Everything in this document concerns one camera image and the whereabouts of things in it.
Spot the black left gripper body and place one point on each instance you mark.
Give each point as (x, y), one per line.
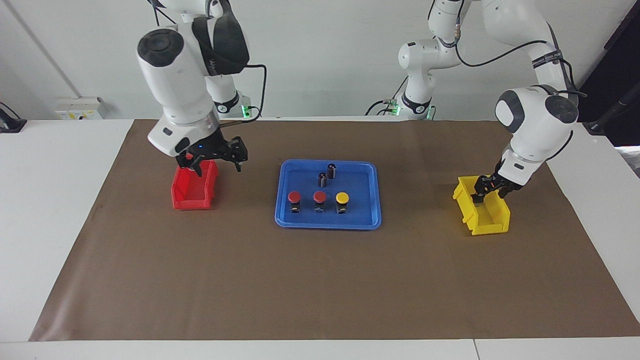
(502, 183)

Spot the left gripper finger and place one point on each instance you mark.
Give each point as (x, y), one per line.
(481, 187)
(504, 194)

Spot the yellow plastic storage bin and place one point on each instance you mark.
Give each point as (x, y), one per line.
(492, 229)

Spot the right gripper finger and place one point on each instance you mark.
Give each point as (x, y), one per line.
(192, 163)
(239, 152)

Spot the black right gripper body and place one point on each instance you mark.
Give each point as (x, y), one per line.
(207, 147)

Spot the black cylindrical capacitor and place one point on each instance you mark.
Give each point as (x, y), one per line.
(322, 180)
(331, 171)

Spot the white wall power outlet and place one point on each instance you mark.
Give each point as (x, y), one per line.
(80, 107)

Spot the black backdrop panel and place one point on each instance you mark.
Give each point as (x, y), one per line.
(620, 75)

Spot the red plastic storage bin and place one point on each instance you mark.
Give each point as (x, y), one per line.
(192, 198)

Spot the black stand pole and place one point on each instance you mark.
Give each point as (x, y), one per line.
(600, 125)

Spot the grey crumpled plastic sheet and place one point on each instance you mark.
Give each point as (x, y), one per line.
(631, 157)

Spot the white base box green light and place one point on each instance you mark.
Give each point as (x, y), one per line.
(245, 111)
(394, 107)

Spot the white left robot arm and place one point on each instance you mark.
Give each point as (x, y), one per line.
(535, 130)

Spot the blue plastic tray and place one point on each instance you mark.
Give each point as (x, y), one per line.
(360, 175)

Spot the brown paper table mat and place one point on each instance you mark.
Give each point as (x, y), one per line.
(250, 280)

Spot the small black device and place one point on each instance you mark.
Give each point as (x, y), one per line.
(10, 125)

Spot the red push button switch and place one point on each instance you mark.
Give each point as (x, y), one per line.
(320, 196)
(294, 196)

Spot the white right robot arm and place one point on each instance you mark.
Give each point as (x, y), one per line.
(175, 85)

